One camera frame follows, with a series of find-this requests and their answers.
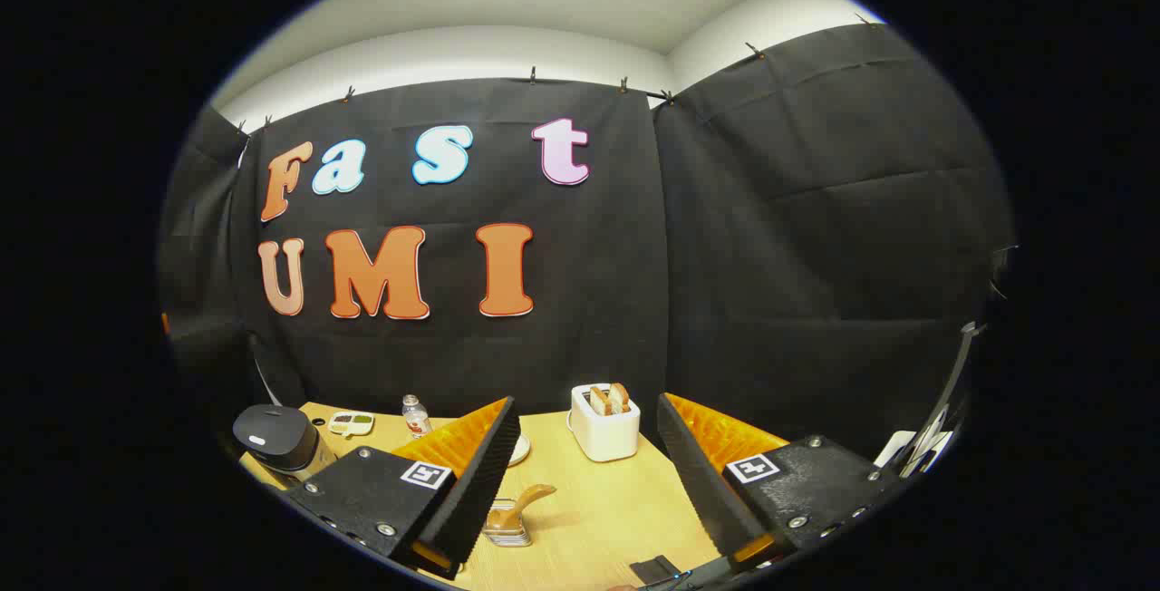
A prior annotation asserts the clear plastic drink bottle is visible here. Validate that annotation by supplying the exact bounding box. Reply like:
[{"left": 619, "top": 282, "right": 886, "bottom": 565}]
[{"left": 402, "top": 394, "right": 434, "bottom": 440}]

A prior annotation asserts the wooden spoon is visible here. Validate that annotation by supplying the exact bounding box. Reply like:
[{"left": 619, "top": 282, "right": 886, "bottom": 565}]
[{"left": 487, "top": 483, "right": 557, "bottom": 538}]

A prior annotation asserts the small black flat object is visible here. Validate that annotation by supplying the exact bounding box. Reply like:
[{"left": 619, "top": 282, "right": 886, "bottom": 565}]
[{"left": 631, "top": 556, "right": 682, "bottom": 586}]

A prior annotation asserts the metal wire chopstick holder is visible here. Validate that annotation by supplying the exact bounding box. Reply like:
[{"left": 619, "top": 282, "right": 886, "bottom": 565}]
[{"left": 481, "top": 505, "right": 534, "bottom": 547}]

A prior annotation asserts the white board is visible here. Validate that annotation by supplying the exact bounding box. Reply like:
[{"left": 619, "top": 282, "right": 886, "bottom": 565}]
[{"left": 875, "top": 405, "right": 952, "bottom": 479}]

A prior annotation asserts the black rice cooker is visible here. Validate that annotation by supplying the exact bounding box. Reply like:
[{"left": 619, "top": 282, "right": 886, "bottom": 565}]
[{"left": 233, "top": 404, "right": 338, "bottom": 489}]

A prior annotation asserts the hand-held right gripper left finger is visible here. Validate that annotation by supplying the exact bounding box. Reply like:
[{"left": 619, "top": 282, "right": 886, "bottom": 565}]
[{"left": 285, "top": 396, "right": 522, "bottom": 581}]

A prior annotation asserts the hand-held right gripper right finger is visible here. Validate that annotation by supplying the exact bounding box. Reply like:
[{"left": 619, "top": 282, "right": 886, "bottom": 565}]
[{"left": 657, "top": 392, "right": 903, "bottom": 574}]

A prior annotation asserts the black metal stand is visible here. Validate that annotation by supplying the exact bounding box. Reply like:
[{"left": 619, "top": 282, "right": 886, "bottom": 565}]
[{"left": 893, "top": 324, "right": 984, "bottom": 474}]

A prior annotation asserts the white toaster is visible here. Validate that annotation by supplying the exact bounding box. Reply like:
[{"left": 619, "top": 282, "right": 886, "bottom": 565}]
[{"left": 568, "top": 383, "right": 642, "bottom": 463}]

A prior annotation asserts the black backdrop cloth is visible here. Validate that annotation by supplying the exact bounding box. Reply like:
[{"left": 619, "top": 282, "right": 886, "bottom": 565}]
[{"left": 156, "top": 22, "right": 1014, "bottom": 460}]

